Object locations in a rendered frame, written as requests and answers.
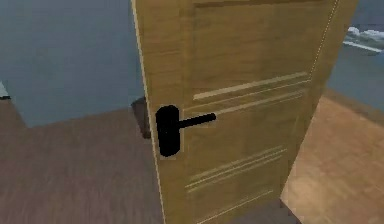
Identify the black door handle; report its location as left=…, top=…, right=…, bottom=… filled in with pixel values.
left=155, top=104, right=217, bottom=158

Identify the framed sea picture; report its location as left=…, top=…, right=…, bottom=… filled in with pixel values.
left=342, top=23, right=384, bottom=54

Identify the light wooden room door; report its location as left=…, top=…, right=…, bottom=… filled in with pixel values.
left=130, top=0, right=360, bottom=224

